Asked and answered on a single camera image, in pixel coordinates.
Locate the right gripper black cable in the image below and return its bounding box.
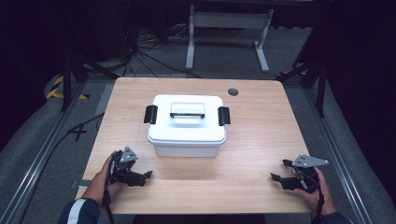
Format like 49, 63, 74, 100
312, 191, 325, 224

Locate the black box latch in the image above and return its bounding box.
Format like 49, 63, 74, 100
217, 105, 232, 127
143, 105, 159, 125

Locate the black tripod stand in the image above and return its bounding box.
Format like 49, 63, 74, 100
60, 50, 120, 113
276, 57, 329, 119

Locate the aluminium floor rail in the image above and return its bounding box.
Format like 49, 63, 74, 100
303, 87, 375, 224
0, 81, 88, 224

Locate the black lid carry handle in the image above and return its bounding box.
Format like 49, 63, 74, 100
169, 112, 205, 119

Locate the white metal table frame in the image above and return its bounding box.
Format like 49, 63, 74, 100
185, 4, 276, 75

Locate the white box lid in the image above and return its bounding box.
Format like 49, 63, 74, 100
147, 93, 228, 145

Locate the white plastic storage box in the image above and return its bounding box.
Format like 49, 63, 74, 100
147, 93, 228, 159

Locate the yellow black floor tape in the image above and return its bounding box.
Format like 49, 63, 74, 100
46, 75, 91, 101

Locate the long black floor cable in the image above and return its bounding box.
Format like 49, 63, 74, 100
18, 112, 106, 224

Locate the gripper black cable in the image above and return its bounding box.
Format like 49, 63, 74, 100
102, 186, 116, 224
312, 191, 325, 224

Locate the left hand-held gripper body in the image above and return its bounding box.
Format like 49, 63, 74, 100
106, 146, 140, 188

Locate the person's left hand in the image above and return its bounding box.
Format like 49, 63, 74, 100
81, 151, 126, 207

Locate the person's right hand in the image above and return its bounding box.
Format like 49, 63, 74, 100
291, 166, 338, 217

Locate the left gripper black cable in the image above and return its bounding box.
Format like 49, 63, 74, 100
102, 186, 116, 224

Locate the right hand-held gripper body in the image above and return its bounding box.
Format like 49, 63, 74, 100
290, 153, 330, 194

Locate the bundle of black floor cables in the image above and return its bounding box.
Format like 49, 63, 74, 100
122, 24, 204, 79

